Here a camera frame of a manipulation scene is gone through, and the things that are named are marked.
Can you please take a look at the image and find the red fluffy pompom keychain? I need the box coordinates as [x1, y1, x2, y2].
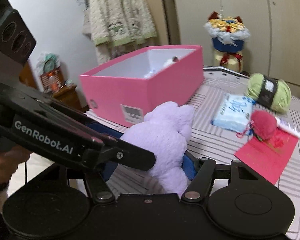
[236, 110, 277, 141]

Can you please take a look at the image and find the green yarn ball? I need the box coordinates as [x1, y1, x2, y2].
[245, 73, 292, 113]

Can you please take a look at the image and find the wooden side table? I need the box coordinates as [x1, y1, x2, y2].
[38, 52, 83, 112]

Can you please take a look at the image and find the person's left hand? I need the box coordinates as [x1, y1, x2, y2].
[0, 145, 32, 193]

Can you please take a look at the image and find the pink storage box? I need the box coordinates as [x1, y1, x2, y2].
[79, 45, 204, 127]

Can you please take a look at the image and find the blue wet wipes pack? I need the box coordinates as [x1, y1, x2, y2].
[211, 93, 255, 134]

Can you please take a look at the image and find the flower bouquet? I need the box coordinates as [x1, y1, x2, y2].
[204, 11, 250, 73]

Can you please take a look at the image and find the hanging white green garment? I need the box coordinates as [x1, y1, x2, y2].
[82, 0, 157, 64]

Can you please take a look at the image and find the purple white tube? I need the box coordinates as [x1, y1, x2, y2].
[275, 117, 300, 139]

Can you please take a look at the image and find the white brown plush toy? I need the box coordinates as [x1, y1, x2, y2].
[143, 56, 179, 79]

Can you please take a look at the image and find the red envelope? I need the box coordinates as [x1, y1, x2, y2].
[235, 129, 299, 184]

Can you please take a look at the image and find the beige wardrobe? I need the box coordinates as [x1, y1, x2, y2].
[174, 0, 300, 98]

